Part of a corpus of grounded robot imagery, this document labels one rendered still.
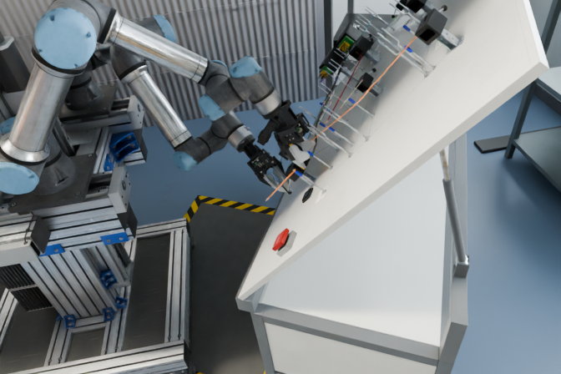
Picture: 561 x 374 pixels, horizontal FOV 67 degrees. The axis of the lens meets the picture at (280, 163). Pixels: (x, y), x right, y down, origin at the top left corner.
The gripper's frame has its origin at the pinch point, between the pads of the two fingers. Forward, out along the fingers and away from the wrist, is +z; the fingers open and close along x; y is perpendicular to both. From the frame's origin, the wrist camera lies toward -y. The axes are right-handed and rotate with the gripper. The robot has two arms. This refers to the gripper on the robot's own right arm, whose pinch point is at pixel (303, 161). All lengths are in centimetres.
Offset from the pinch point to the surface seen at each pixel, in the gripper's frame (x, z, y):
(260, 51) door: 196, 16, -126
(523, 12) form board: -8, -23, 65
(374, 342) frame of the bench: -31, 46, 7
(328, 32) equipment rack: 91, -5, -16
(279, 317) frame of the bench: -31.9, 32.0, -18.4
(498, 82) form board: -24, -20, 60
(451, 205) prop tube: -14.5, 13.8, 39.7
